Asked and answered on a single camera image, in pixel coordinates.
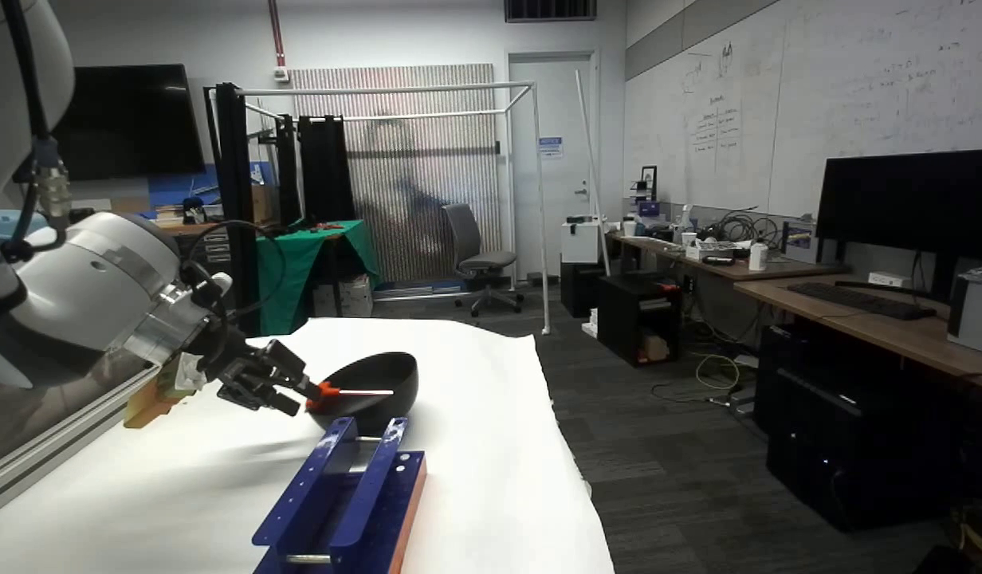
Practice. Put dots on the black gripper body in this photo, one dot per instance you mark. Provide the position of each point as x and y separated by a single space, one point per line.
223 356

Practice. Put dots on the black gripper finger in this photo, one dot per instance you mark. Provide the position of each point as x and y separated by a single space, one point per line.
270 401
284 367

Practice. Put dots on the blue rack with orange base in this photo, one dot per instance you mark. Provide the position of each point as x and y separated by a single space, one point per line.
342 500

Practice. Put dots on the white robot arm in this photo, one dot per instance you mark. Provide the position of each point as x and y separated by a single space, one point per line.
86 283

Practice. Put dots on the black bowl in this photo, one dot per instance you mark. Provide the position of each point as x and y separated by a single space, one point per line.
391 372

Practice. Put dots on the green cloth covered table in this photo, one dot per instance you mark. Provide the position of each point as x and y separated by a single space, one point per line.
288 266

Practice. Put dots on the blurred seated person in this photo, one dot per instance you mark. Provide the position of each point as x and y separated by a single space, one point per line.
407 227

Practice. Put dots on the black upright panel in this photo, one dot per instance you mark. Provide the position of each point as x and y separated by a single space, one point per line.
325 171

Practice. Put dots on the white table cloth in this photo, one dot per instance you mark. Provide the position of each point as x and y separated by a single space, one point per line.
493 458

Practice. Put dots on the grey office chair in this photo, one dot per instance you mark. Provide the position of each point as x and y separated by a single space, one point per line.
485 260

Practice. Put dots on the white door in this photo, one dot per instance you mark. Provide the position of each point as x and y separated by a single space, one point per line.
555 192

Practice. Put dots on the black floor box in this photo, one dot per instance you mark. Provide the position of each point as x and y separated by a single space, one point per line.
640 320

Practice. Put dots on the white bottle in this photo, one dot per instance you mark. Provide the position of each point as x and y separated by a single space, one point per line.
688 223

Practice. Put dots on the ceiling air vent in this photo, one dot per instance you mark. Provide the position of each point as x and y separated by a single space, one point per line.
551 8

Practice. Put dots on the cluttered long desk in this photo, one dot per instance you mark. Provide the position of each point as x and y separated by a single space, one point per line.
724 266

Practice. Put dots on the white cup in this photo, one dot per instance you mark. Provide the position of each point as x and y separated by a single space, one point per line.
757 255

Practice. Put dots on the wooden desk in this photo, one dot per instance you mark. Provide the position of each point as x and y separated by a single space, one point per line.
895 336

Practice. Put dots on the large black monitor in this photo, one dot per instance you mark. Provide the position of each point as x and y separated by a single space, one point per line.
916 208

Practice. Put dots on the white box device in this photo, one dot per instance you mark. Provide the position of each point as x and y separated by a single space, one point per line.
980 313

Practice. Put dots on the black upright post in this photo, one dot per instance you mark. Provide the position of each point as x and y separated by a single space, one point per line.
236 192

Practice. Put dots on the aluminium rail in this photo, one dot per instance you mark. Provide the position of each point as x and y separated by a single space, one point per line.
46 458

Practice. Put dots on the black wall television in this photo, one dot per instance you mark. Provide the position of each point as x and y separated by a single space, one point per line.
128 121

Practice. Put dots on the white pipe frame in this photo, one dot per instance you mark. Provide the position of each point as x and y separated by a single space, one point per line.
407 87

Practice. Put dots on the red wall pipe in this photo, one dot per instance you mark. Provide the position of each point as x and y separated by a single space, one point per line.
276 32

